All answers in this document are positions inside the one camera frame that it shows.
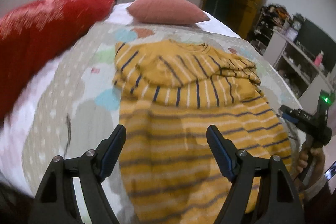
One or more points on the red floral pillow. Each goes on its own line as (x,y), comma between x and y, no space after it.
(37,32)

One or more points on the pink cushion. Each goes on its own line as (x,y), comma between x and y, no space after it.
(175,12)

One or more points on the person's right hand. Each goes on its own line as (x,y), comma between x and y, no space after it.
(312,159)

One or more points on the yellow striped sweater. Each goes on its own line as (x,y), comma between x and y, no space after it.
(171,93)

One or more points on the heart patchwork quilt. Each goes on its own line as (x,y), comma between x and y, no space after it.
(81,106)

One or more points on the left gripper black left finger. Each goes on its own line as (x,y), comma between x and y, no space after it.
(55,200)

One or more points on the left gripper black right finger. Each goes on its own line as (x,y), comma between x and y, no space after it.
(277,199)

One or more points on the white shelf unit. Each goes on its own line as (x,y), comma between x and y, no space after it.
(300,52)

